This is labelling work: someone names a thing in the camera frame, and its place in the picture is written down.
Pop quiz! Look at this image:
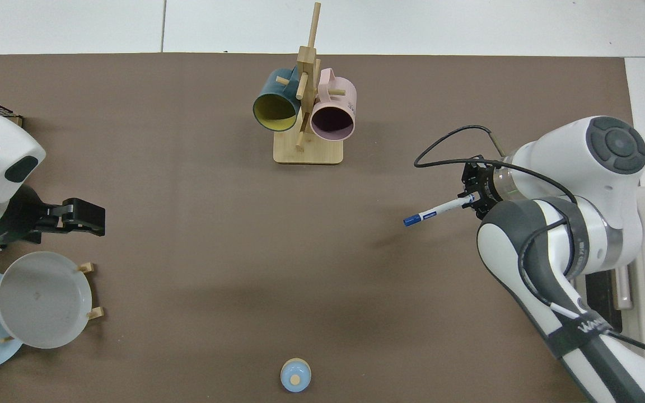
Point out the white marker with blue cap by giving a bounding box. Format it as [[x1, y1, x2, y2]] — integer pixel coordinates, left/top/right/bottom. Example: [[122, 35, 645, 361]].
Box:
[[403, 196, 475, 227]]

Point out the wooden plate rack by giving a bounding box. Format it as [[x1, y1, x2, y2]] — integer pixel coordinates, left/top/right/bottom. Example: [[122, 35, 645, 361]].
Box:
[[0, 262, 105, 343]]

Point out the grey plate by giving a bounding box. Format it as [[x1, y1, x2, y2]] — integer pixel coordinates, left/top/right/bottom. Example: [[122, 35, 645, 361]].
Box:
[[0, 251, 93, 349]]

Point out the pink mug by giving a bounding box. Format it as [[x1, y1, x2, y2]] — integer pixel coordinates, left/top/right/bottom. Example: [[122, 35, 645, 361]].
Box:
[[310, 68, 358, 142]]

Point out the wooden cup stand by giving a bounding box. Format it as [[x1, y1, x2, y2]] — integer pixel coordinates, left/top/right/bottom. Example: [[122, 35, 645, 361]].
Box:
[[273, 2, 347, 165]]

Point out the brown table cloth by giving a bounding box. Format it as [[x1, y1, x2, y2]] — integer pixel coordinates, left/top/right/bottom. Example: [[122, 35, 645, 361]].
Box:
[[0, 53, 637, 403]]

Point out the dark blue mug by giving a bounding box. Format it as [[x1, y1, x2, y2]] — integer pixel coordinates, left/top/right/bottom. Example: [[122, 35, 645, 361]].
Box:
[[253, 67, 302, 133]]

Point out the small blue round bell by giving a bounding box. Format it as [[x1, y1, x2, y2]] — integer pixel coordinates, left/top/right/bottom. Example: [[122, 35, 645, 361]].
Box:
[[280, 358, 312, 392]]

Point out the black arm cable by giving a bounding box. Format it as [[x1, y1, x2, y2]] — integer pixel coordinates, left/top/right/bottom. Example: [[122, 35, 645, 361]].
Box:
[[414, 125, 578, 205]]

